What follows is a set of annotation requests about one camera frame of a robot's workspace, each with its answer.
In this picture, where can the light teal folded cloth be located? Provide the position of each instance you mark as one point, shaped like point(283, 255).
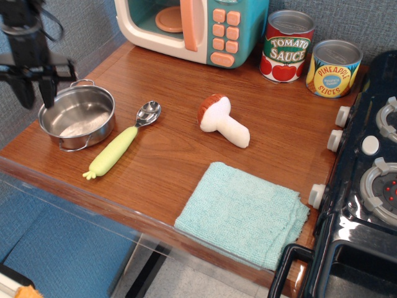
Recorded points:
point(242, 216)

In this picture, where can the small stainless steel pot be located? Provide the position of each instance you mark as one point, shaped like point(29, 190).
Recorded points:
point(83, 115)

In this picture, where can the pineapple slices can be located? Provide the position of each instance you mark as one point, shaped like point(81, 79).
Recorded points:
point(333, 67)

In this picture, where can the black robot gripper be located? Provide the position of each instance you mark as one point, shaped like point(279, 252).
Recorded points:
point(31, 59)

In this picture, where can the tomato sauce can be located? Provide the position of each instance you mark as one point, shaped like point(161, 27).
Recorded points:
point(288, 37)

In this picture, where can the spoon with green handle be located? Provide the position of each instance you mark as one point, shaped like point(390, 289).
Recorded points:
point(109, 156)

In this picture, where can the plush white brown mushroom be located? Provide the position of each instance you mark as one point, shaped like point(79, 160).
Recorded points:
point(214, 115)

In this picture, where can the black toy stove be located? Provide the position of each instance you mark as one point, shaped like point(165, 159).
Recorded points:
point(354, 253)

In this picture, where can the orange plush object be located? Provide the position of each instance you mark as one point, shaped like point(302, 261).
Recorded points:
point(27, 292)

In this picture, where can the toy microwave teal and cream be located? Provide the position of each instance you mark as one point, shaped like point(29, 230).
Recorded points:
point(217, 33)

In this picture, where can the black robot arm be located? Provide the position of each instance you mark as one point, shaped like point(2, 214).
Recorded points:
point(20, 13)

